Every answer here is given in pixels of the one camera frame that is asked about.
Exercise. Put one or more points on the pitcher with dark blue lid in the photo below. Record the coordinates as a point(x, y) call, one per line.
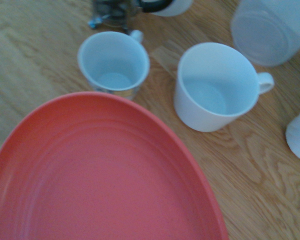
point(265, 32)

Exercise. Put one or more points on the pitcher with light blue lid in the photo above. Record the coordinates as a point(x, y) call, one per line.
point(177, 7)

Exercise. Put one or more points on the red plastic plate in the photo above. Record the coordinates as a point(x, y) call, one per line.
point(102, 175)

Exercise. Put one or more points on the wide white ceramic mug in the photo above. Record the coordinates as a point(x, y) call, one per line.
point(202, 112)

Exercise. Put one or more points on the glass French press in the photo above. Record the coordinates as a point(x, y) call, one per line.
point(110, 10)

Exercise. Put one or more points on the small patterned white cup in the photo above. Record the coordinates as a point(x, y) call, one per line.
point(115, 57)

